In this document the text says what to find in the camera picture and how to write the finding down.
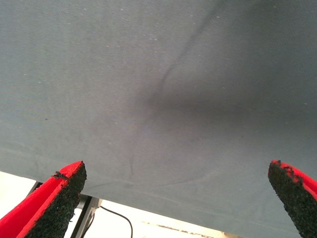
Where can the dark grey table cloth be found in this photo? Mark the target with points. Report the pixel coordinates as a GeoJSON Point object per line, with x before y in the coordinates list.
{"type": "Point", "coordinates": [148, 74]}

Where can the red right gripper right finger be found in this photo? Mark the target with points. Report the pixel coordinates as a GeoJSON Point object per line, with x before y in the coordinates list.
{"type": "Point", "coordinates": [297, 198]}

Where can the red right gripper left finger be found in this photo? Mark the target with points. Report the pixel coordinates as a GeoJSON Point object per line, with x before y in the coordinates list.
{"type": "Point", "coordinates": [37, 213]}

